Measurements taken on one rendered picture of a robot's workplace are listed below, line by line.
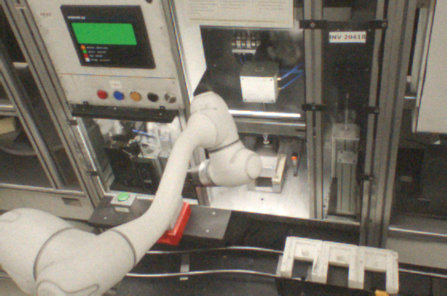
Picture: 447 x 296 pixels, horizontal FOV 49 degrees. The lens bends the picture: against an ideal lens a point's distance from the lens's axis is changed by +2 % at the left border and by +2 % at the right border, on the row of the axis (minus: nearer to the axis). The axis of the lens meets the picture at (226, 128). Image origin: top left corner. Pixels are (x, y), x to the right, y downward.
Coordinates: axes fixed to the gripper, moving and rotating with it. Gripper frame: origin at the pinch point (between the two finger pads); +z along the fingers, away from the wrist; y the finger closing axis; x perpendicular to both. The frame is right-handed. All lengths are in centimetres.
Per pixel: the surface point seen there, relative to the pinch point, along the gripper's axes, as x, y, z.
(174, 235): 15.7, -10.6, 3.5
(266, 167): -17.2, -28.9, -13.8
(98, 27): -24, 49, -16
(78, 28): -23, 53, -11
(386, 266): 8, -59, -48
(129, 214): 11.1, -0.1, 20.1
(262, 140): -27.9, -26.1, -10.9
